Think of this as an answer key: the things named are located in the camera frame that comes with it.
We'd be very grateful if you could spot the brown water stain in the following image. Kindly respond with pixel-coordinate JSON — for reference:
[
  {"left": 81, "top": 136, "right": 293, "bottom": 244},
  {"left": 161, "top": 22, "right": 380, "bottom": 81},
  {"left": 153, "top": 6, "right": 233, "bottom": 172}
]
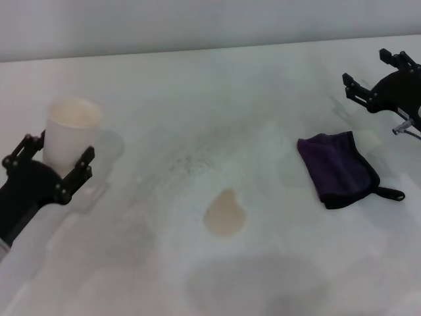
[{"left": 203, "top": 188, "right": 247, "bottom": 240}]

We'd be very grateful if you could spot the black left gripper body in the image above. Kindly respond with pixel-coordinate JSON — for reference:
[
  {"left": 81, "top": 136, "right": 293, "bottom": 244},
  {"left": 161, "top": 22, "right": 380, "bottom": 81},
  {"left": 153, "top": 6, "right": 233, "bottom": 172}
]
[{"left": 0, "top": 159, "right": 63, "bottom": 246}]

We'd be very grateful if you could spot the white paper cup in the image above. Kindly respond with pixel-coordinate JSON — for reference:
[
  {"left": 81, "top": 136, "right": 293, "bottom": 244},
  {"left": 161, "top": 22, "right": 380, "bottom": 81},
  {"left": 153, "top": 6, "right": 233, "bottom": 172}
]
[{"left": 43, "top": 96, "right": 103, "bottom": 175}]

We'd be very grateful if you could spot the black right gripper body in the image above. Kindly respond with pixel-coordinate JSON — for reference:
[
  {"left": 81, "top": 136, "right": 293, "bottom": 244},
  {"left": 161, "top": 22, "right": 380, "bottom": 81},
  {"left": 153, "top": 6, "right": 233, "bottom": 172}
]
[{"left": 373, "top": 64, "right": 421, "bottom": 131}]

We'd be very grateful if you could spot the purple rag with black trim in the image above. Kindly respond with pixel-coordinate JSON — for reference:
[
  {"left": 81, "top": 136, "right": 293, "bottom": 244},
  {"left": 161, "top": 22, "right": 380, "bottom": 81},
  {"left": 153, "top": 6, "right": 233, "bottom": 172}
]
[{"left": 297, "top": 130, "right": 406, "bottom": 211}]

